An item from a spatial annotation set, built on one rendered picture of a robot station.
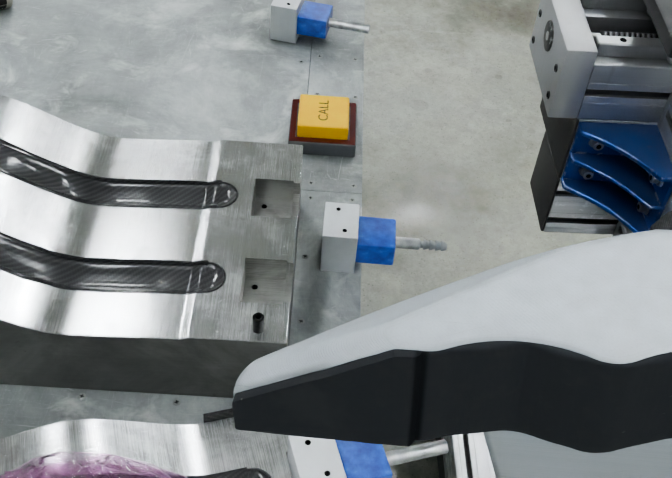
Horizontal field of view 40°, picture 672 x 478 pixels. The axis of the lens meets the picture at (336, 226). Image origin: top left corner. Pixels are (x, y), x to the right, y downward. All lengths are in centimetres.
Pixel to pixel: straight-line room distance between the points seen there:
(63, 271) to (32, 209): 7
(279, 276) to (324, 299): 9
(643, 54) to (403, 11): 187
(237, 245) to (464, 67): 185
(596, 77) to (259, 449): 52
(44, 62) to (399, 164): 123
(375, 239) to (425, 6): 198
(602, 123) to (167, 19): 61
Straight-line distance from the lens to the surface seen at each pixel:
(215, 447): 79
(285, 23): 126
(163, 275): 87
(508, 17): 290
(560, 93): 102
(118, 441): 76
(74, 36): 131
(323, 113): 110
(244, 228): 89
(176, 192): 94
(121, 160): 98
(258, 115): 116
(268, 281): 88
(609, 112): 106
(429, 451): 79
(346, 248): 95
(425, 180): 227
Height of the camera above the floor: 153
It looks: 46 degrees down
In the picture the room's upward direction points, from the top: 5 degrees clockwise
